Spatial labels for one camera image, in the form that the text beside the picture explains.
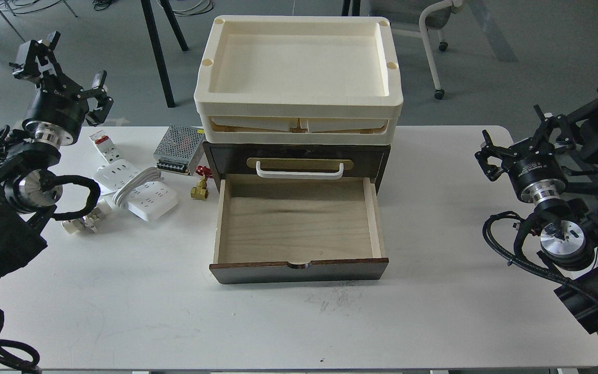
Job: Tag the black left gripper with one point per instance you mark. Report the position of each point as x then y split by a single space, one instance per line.
55 116

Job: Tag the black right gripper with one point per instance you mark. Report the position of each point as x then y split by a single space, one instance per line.
530 164

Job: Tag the white power strip with cable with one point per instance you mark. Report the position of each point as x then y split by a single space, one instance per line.
140 191

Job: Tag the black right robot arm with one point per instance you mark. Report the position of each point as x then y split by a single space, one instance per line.
558 241

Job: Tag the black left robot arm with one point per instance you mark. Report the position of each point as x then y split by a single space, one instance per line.
31 195

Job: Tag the dark wooden cabinet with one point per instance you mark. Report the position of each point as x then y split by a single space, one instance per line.
239 159

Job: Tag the white red circuit breaker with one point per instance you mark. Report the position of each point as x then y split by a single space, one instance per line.
105 145

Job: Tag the grey metal chair legs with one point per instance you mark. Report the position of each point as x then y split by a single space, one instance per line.
17 8

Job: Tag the metal mesh power supply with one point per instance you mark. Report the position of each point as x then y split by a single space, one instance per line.
180 150

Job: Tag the white plastic pipe valve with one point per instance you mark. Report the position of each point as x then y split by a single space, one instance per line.
89 221

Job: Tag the cream plastic tray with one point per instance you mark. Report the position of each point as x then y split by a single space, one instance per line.
299 80

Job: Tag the open wooden drawer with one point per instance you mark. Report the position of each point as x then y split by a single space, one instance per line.
291 230

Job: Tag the brass valve red handle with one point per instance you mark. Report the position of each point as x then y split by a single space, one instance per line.
200 191

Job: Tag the white drawer handle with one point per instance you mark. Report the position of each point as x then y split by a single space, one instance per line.
299 175

